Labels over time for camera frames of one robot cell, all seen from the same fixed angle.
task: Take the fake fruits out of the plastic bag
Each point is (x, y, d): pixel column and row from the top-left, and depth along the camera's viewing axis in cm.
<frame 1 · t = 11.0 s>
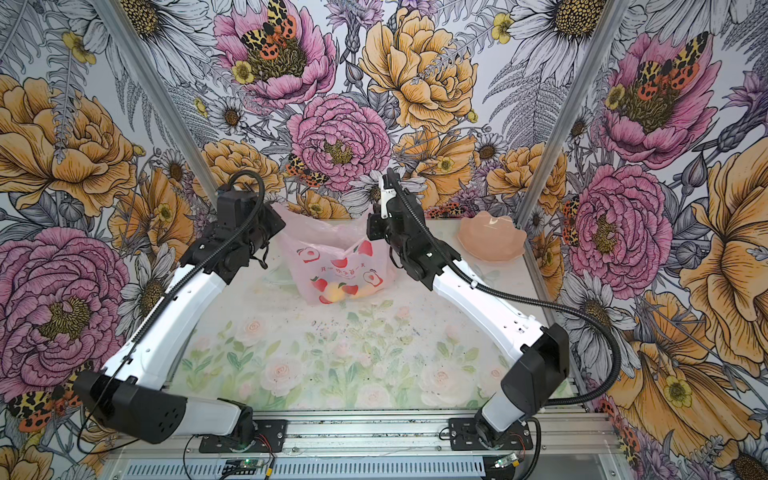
left hand: (276, 223, 76), fingers closed
right hand: (372, 215, 74), fingers closed
pink plastic bag: (331, 260, 85), point 22 cm above the table
pink scalloped bowl: (492, 237, 119), on the table
beige fake fruit: (335, 292, 94), point 9 cm above the table

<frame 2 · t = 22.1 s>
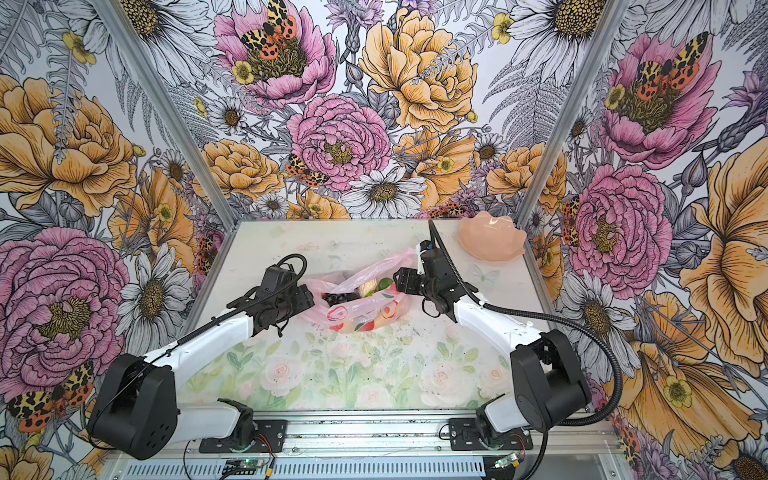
left hand: (301, 308, 89), fingers open
right hand: (403, 285, 87), fingers open
pink plastic bag: (372, 314, 88), point 9 cm above the table
beige fake fruit: (368, 287, 99), point 6 cm above the table
green fake fruit: (384, 282, 101), point 5 cm above the table
the other named things where they were.

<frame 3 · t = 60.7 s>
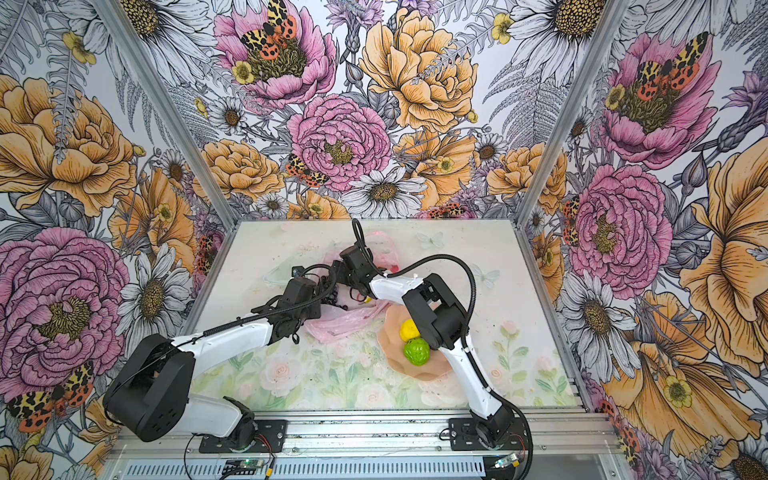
left hand: (308, 307, 91), fingers open
right hand: (338, 279, 102), fingers open
pink scalloped bowl: (390, 337, 90), point 4 cm above the table
green fake fruit: (417, 351, 83), point 8 cm above the table
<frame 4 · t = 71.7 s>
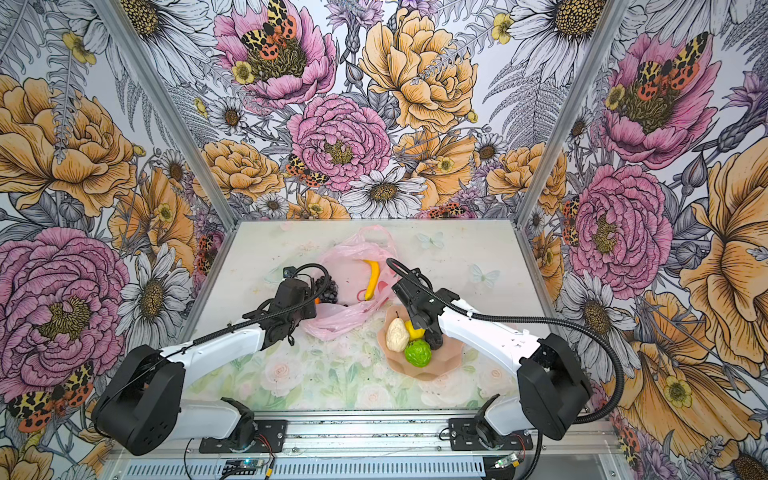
left hand: (304, 306, 91), fingers closed
right hand: (431, 317, 85), fingers open
